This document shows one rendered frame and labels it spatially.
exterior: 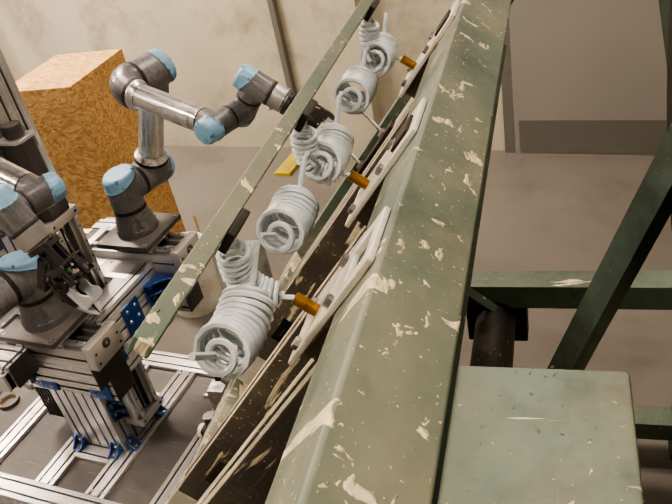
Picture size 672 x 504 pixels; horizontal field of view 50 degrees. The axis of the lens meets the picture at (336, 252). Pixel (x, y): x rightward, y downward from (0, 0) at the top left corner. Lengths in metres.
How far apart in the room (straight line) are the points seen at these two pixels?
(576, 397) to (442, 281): 0.18
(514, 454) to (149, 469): 2.44
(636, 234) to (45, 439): 2.65
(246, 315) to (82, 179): 3.27
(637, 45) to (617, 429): 3.95
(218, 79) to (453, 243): 4.77
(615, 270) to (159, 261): 1.78
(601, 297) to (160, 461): 2.09
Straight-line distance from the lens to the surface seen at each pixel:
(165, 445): 3.03
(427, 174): 0.87
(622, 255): 1.21
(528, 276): 2.46
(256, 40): 5.21
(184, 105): 2.14
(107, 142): 3.93
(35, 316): 2.35
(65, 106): 3.81
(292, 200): 0.91
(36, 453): 3.29
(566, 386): 0.67
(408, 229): 0.77
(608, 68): 4.57
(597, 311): 1.27
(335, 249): 1.69
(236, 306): 0.77
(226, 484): 1.10
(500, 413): 0.65
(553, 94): 4.66
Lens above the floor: 2.28
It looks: 33 degrees down
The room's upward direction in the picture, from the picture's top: 12 degrees counter-clockwise
